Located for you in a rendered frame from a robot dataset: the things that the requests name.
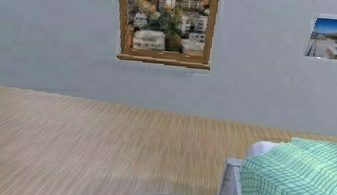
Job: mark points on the bed with green checked blanket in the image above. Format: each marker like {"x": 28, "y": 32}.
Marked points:
{"x": 300, "y": 182}

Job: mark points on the wooden framed window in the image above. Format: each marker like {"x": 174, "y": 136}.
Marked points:
{"x": 168, "y": 25}

